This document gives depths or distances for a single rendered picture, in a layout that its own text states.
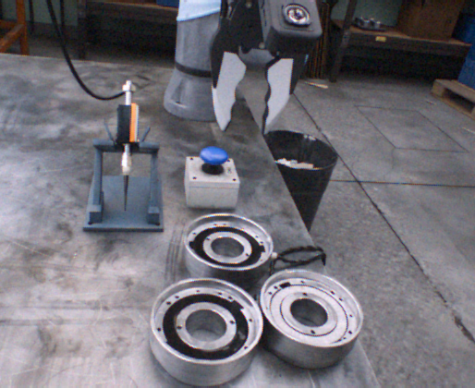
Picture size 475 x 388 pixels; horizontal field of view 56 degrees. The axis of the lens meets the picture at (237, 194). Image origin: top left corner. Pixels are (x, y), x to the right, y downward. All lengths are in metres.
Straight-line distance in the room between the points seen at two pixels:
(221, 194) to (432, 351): 1.26
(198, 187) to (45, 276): 0.23
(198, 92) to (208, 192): 0.32
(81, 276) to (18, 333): 0.09
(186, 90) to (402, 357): 1.16
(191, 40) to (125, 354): 0.61
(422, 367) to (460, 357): 0.17
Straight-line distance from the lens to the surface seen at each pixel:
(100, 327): 0.48
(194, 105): 0.91
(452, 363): 1.76
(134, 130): 0.59
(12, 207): 0.65
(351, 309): 0.50
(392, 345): 1.70
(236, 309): 0.46
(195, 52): 0.90
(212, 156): 0.63
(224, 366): 0.41
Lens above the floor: 1.16
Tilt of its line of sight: 32 degrees down
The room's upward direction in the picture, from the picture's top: 10 degrees clockwise
